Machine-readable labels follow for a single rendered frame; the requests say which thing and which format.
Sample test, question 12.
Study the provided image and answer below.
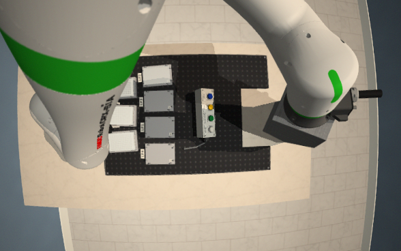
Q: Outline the grey angled control panel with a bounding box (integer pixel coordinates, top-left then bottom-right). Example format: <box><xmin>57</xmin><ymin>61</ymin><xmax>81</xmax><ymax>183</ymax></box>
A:
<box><xmin>183</xmin><ymin>88</ymin><xmax>216</xmax><ymax>149</ymax></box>

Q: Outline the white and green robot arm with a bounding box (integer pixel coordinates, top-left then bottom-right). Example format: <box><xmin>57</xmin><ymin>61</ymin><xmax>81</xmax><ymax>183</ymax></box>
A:
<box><xmin>0</xmin><ymin>0</ymin><xmax>383</xmax><ymax>169</ymax></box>

